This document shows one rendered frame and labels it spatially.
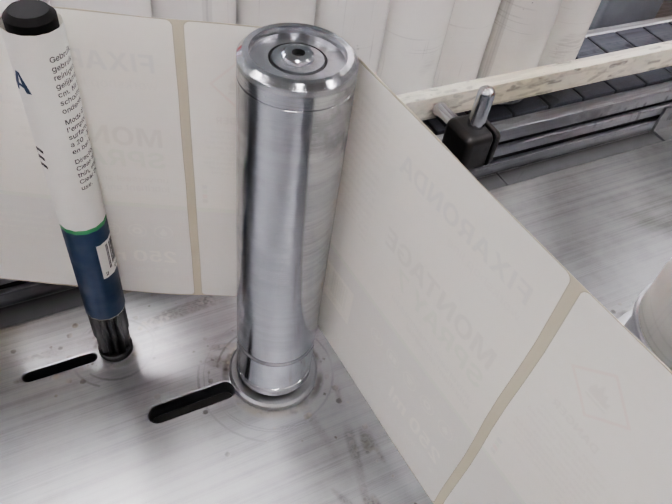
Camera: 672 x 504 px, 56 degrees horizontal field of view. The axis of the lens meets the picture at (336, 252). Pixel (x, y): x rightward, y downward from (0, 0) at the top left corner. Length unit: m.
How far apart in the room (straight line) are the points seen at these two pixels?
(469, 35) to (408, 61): 0.06
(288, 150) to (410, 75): 0.28
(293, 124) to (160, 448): 0.18
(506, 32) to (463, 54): 0.04
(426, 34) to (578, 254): 0.18
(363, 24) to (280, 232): 0.22
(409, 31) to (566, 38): 0.16
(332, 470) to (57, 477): 0.12
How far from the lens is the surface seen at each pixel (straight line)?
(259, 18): 0.40
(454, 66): 0.51
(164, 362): 0.34
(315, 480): 0.31
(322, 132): 0.20
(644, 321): 0.37
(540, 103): 0.57
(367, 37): 0.43
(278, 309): 0.26
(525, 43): 0.53
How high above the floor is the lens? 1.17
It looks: 48 degrees down
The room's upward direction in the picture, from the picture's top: 10 degrees clockwise
